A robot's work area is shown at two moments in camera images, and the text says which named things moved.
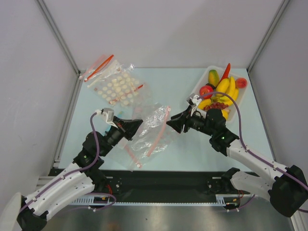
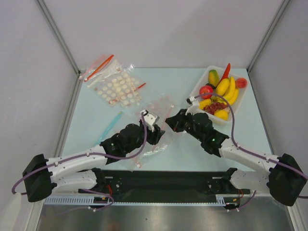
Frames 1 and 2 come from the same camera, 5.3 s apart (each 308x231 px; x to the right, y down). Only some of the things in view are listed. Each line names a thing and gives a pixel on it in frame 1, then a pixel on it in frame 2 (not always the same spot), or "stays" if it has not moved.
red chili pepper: (225, 73) stays
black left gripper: (127, 127) → (154, 138)
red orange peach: (240, 83) stays
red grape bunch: (216, 105) stays
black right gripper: (183, 125) → (181, 121)
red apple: (205, 90) stays
